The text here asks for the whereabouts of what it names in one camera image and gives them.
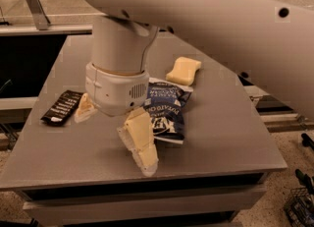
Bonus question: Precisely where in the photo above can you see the black wire basket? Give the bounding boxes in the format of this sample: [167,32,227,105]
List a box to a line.
[284,188,314,227]

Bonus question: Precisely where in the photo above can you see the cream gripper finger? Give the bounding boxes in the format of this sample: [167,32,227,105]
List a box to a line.
[75,93,97,123]
[117,107,158,177]

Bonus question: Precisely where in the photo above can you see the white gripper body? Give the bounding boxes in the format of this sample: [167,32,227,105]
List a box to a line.
[85,63,149,116]

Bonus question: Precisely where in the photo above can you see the blue Kettle chip bag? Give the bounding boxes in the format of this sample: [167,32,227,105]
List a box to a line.
[143,78,193,144]

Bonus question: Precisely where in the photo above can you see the yellow sponge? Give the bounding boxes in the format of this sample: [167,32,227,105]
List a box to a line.
[166,57,201,85]

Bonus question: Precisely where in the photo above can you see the black rxbar chocolate bar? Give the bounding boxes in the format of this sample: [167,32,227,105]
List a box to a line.
[41,90,82,127]

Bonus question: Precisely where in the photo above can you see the grey table drawer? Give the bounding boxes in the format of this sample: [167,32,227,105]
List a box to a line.
[24,184,266,226]

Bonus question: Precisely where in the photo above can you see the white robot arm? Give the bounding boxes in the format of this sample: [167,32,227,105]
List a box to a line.
[85,0,314,176]

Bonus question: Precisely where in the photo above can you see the left metal railing bracket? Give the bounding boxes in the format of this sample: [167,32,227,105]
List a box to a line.
[26,0,50,30]

